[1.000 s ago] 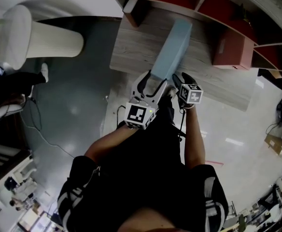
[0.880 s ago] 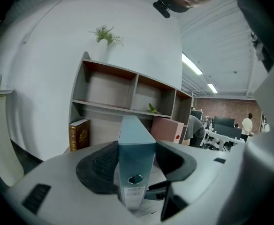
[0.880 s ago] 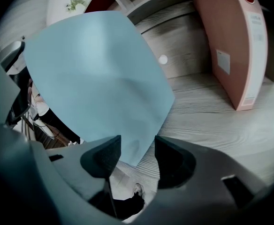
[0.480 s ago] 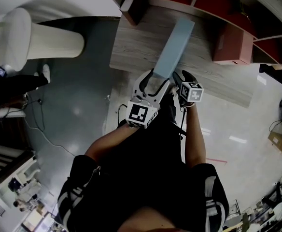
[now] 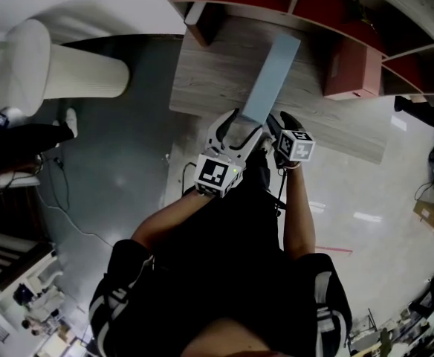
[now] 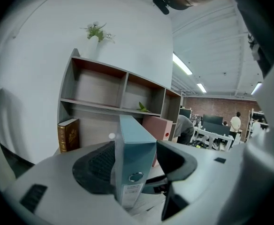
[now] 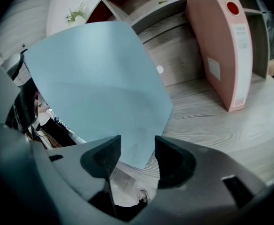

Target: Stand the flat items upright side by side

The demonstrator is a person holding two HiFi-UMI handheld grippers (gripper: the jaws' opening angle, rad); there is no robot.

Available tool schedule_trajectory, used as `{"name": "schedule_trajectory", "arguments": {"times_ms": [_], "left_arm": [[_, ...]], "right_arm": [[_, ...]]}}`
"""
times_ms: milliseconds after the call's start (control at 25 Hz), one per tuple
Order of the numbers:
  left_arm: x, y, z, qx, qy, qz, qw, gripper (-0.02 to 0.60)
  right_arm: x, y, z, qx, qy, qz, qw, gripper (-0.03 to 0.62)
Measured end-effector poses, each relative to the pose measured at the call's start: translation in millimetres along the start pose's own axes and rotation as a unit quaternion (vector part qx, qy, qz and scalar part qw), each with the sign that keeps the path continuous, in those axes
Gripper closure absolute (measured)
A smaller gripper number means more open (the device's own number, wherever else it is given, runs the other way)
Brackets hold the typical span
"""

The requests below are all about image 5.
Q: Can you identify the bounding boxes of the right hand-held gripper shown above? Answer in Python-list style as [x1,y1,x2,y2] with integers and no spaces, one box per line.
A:
[265,110,317,169]

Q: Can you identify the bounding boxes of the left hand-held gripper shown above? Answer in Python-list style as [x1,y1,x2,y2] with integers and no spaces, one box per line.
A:
[193,108,265,199]

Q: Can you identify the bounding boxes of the light blue folder box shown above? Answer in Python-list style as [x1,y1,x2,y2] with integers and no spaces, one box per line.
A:
[241,34,302,126]

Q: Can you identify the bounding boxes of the pink folder box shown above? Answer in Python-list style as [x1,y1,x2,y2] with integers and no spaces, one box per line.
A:
[323,37,384,102]

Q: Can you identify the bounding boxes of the person's right forearm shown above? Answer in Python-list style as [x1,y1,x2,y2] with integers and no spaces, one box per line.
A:
[282,164,317,263]

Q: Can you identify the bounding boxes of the person's left forearm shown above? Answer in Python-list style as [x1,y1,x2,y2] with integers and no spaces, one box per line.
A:
[130,190,211,253]

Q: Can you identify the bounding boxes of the grey wooden desk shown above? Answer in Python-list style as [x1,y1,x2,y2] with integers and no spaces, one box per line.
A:
[168,15,389,166]

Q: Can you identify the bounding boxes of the brown gold-printed book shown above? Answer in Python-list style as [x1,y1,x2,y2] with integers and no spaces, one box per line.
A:
[183,1,226,48]

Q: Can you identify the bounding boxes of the person's black clothed body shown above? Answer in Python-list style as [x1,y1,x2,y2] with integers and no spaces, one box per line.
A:
[88,147,354,357]

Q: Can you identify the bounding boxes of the green leaf sprig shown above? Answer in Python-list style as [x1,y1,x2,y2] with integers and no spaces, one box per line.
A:
[345,0,378,33]

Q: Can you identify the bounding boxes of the brown cardboard box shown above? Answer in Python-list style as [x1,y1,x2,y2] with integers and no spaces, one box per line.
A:
[412,199,434,233]

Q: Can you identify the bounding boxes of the white storage rack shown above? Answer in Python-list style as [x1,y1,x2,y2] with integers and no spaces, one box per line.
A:
[350,266,434,357]

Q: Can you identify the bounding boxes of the white cluttered workbench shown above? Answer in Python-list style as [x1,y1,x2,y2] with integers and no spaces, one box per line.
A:
[0,236,84,357]

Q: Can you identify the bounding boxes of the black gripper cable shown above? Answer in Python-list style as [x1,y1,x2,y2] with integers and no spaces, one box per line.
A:
[273,167,289,217]
[181,161,200,196]

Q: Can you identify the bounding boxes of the thin floor cable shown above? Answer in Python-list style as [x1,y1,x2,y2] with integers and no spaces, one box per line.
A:
[34,154,114,249]

